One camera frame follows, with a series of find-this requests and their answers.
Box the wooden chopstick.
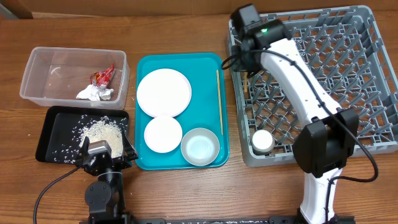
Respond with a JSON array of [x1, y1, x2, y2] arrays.
[[244, 73, 248, 93], [216, 70, 223, 135]]

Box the clear plastic bin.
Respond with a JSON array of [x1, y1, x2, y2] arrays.
[[19, 47, 130, 110]]

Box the grey small bowl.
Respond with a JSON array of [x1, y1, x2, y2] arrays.
[[181, 128, 220, 167]]

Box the white tissue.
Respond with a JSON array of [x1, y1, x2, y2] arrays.
[[76, 84, 114, 101]]

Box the white paper cup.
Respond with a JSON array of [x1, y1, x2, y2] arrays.
[[251, 129, 275, 155]]

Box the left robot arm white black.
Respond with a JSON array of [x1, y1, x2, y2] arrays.
[[78, 130, 138, 223]]

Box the white round plate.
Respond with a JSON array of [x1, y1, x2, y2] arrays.
[[136, 68, 192, 118]]

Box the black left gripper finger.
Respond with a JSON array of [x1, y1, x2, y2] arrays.
[[123, 129, 138, 161], [80, 137, 90, 159]]

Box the teal plastic tray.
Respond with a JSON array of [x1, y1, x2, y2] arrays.
[[134, 52, 229, 170]]

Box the black plastic tray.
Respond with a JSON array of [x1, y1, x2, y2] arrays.
[[35, 106, 129, 164]]

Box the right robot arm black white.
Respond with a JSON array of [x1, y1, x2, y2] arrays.
[[230, 4, 359, 223]]

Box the pile of rice grains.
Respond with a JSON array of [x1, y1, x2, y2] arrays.
[[46, 113, 128, 164]]

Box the black rail at bottom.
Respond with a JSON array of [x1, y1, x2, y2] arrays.
[[79, 214, 355, 224]]

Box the red snack wrapper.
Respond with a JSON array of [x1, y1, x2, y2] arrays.
[[90, 64, 115, 88]]

